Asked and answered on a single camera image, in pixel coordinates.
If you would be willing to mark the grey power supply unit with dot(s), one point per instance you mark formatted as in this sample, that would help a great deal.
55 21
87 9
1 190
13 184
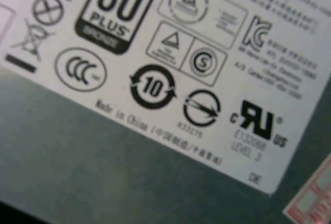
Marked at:
77 156

